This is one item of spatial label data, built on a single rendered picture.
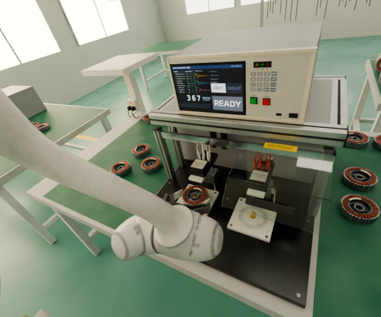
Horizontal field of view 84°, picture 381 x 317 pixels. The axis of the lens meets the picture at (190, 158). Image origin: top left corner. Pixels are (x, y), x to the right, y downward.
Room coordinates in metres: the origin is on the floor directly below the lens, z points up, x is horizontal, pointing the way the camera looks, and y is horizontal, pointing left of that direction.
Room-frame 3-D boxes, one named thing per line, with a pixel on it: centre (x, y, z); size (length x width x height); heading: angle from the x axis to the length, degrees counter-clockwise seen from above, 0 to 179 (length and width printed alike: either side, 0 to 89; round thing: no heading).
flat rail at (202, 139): (0.62, -0.14, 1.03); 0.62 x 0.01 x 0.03; 55
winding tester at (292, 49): (0.79, -0.28, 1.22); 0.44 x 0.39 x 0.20; 55
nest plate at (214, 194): (0.61, 0.01, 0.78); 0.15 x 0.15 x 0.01; 55
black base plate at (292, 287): (0.55, -0.09, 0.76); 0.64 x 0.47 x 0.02; 55
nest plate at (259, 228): (0.47, -0.18, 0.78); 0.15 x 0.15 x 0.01; 55
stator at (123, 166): (0.96, 0.40, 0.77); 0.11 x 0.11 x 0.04
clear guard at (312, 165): (0.43, -0.25, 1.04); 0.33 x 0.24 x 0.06; 145
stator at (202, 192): (0.61, 0.02, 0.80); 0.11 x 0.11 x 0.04
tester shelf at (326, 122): (0.80, -0.27, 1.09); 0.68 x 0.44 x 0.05; 55
